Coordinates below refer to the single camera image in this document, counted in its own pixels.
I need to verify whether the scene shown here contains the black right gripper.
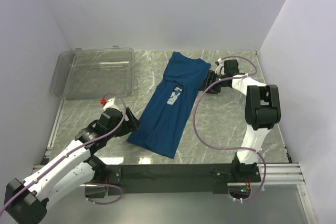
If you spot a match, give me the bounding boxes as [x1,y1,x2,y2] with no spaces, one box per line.
[197,70,228,94]

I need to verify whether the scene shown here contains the blue printed t-shirt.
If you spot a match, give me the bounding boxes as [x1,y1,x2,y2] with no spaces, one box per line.
[127,52,211,158]

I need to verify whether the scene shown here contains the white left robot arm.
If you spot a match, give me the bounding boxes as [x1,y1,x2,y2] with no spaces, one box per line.
[1,108,141,223]

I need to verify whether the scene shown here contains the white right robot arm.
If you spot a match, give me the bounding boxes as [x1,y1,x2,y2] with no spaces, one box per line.
[199,56,281,182]

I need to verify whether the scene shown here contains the clear plastic bin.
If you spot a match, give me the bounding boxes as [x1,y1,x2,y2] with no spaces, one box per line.
[50,46,135,100]

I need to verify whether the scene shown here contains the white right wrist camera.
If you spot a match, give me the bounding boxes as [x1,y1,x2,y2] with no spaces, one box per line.
[214,58,225,76]

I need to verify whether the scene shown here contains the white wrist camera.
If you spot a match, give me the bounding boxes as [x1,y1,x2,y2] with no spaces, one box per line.
[100,98,119,111]
[214,58,225,76]

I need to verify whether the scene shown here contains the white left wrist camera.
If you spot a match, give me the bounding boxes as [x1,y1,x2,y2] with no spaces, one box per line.
[100,98,119,111]

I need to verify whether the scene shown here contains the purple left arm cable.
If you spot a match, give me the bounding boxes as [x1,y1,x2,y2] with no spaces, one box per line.
[0,91,127,213]

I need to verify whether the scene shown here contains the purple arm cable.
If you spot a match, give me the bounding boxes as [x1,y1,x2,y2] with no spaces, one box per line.
[193,55,267,204]
[0,91,127,213]

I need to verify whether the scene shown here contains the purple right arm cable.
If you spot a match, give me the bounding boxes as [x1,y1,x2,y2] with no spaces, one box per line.
[193,55,267,204]

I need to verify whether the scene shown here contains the aluminium rail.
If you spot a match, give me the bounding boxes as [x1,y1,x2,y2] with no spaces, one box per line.
[36,163,304,187]

